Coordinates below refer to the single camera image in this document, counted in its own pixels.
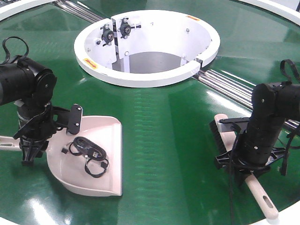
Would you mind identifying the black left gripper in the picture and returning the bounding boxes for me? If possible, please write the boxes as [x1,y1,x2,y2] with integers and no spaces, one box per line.
[13,102,83,166]

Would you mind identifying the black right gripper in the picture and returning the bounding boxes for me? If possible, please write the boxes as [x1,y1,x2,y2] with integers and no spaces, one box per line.
[215,117,286,184]

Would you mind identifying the pink hand brush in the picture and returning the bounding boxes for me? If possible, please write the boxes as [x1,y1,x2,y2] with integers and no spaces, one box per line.
[212,113,279,220]

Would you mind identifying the thick black usb cable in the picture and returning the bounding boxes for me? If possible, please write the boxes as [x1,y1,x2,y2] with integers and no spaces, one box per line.
[73,136,106,162]

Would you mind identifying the pink plastic dustpan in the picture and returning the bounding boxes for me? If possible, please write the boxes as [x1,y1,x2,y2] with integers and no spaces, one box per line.
[0,115,123,197]

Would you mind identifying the thin black cable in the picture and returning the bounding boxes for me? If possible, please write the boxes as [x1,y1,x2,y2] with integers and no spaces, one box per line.
[61,142,109,179]

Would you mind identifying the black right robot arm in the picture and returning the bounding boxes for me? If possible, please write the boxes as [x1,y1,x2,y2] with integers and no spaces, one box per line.
[210,81,300,181]

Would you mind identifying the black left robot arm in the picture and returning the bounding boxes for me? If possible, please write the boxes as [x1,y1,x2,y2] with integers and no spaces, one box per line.
[0,55,83,166]

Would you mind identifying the right steel conveyor rollers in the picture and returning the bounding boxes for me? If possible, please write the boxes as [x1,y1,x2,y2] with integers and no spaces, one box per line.
[192,69,300,135]

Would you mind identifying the steel conveyor rollers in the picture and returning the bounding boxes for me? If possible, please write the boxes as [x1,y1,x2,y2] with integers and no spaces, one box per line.
[192,69,300,135]
[55,0,104,23]

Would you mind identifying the green conveyor belt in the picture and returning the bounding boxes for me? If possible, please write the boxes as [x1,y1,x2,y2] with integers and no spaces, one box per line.
[0,0,300,225]

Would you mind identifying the rear steel conveyor rollers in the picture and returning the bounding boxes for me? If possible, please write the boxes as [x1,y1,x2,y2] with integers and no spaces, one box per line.
[55,0,104,23]

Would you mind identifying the yellow arrow sticker front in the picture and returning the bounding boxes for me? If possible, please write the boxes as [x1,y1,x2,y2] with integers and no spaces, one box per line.
[83,58,98,69]

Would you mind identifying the yellow arrow sticker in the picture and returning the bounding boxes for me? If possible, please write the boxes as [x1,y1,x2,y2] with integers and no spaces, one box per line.
[83,58,98,69]
[186,15,201,21]

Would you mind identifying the left black bearing block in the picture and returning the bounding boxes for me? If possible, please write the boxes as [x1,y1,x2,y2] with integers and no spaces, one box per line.
[101,24,114,46]

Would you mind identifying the black bearing block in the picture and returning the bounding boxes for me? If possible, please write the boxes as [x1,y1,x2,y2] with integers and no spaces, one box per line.
[119,18,142,39]
[101,24,114,46]

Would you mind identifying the right black bearing block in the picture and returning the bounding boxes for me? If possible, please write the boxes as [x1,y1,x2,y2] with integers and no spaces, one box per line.
[119,18,142,39]

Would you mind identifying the white outer rim left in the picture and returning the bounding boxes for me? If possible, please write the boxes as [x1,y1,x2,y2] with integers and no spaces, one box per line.
[0,0,53,21]

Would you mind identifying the white rim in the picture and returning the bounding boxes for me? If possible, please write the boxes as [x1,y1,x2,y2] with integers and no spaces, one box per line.
[238,0,300,26]
[0,0,53,21]

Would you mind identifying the yellow arrow sticker rear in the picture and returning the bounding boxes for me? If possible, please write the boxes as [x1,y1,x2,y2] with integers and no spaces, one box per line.
[186,15,201,21]

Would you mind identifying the white outer rim right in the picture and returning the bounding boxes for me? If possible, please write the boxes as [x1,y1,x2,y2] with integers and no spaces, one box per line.
[238,0,300,26]

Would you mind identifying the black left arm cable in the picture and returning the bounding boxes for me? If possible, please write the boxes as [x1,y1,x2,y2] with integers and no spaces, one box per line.
[0,36,30,65]

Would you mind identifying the white inner conveyor ring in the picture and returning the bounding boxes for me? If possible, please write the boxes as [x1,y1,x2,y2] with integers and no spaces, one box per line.
[74,9,221,89]

